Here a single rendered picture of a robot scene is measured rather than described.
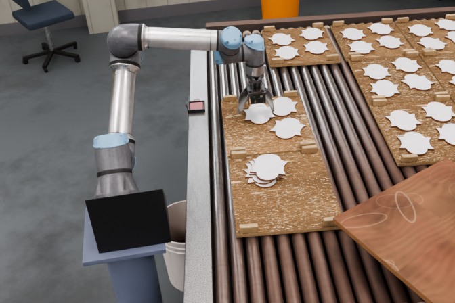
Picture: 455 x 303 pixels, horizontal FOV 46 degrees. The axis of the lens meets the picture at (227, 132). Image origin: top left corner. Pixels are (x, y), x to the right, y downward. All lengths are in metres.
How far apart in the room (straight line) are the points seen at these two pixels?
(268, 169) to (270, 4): 3.19
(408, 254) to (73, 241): 2.08
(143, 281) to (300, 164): 0.71
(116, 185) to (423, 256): 0.94
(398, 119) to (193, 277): 1.09
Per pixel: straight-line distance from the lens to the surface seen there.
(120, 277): 1.98
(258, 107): 2.30
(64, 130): 4.13
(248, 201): 1.85
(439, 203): 1.76
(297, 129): 2.17
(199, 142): 2.17
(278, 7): 4.97
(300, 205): 1.84
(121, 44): 1.95
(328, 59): 2.71
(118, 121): 1.98
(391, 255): 1.57
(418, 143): 2.16
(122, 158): 1.81
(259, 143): 2.11
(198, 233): 1.78
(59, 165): 3.79
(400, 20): 3.17
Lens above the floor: 2.17
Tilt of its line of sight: 35 degrees down
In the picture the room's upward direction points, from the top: 4 degrees counter-clockwise
